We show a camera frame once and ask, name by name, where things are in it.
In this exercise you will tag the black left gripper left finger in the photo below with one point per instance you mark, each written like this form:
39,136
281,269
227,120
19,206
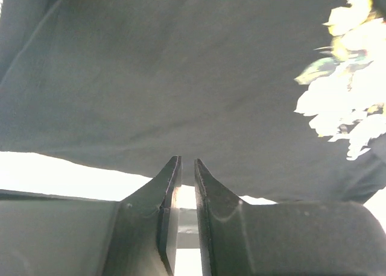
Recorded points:
62,235

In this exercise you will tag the black floral print t-shirt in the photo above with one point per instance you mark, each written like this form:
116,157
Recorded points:
127,84

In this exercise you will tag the floral patterned table mat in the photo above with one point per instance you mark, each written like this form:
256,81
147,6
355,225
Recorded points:
28,172

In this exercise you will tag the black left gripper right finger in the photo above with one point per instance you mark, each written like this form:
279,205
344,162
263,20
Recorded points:
291,238

